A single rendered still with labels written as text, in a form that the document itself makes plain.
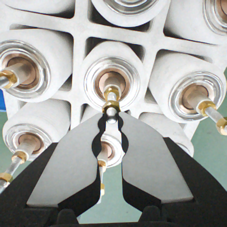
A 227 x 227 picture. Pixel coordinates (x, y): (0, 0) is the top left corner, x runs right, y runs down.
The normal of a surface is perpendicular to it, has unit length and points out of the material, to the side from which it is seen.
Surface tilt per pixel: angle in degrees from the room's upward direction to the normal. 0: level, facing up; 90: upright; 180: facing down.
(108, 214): 0
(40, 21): 0
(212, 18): 4
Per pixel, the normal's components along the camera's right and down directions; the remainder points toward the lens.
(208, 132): 0.00, 0.48
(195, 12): -0.64, 0.54
